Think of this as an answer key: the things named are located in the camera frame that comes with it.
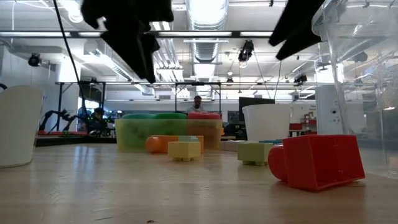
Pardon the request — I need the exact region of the red cabinet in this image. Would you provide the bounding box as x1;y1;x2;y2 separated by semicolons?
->
289;112;317;137

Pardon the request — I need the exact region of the red foam die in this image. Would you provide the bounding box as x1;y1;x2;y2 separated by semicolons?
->
187;111;222;147

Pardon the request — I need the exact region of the white rectangular plastic bin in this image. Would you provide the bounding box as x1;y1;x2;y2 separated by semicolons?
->
0;85;45;169

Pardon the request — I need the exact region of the silver ventilation duct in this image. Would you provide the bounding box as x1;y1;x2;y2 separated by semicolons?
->
185;0;230;98

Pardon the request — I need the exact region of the small yellow toy block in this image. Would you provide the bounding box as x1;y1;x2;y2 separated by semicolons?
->
167;141;202;162

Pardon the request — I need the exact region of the orange arched toy block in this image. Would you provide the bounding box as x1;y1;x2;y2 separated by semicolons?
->
144;134;205;155

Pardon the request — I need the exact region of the background black rig frame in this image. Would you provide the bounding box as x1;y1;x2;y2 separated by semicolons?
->
174;82;222;121
55;80;108;138

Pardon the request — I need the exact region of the black overhead rig beam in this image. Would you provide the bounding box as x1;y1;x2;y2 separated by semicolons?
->
0;30;276;39

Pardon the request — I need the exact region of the white pillar with switches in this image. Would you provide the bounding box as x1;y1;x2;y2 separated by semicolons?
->
315;85;345;136

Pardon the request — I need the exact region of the black robot arms red base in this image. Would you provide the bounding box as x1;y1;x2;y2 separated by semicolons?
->
37;108;90;137

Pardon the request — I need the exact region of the thin hanging cable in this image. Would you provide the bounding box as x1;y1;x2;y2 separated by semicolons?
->
272;60;282;101

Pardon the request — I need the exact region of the large red toy block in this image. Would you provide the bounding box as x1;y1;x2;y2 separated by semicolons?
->
267;134;366;192

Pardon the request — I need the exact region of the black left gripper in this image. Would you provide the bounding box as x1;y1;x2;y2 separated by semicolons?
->
80;0;175;84

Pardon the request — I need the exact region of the white peach card box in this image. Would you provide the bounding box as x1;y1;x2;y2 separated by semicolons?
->
219;140;247;152

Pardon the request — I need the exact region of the green foam die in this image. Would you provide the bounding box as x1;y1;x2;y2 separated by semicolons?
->
153;112;188;138

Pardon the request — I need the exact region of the lime green toy block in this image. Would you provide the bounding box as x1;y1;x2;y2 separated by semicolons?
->
237;142;274;167

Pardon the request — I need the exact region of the teal foam die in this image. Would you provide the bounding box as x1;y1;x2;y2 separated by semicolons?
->
121;113;155;150

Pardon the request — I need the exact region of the white round plastic bucket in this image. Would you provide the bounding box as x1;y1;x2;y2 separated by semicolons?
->
242;103;294;143

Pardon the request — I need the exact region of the clear plastic bin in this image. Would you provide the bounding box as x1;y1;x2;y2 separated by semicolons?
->
312;0;398;180

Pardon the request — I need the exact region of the translucent yellow plastic bin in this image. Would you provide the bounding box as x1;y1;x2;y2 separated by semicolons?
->
114;118;224;154

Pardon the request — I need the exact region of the black cable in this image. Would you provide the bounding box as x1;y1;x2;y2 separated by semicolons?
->
52;0;91;131

